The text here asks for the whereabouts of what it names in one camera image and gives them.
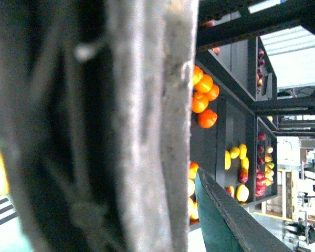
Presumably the orange fruit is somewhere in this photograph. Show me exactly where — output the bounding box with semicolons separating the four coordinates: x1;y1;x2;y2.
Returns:
192;92;209;113
197;109;218;129
194;74;213;93
205;84;219;101

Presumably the red yellow mango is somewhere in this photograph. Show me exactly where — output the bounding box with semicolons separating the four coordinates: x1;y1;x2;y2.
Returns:
238;168;249;184

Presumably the grey blurred left gripper finger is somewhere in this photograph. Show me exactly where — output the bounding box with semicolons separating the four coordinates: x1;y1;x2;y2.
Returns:
0;1;199;251

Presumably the black metal shelf frame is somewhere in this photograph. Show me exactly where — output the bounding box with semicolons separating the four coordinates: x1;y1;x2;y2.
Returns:
190;0;315;226

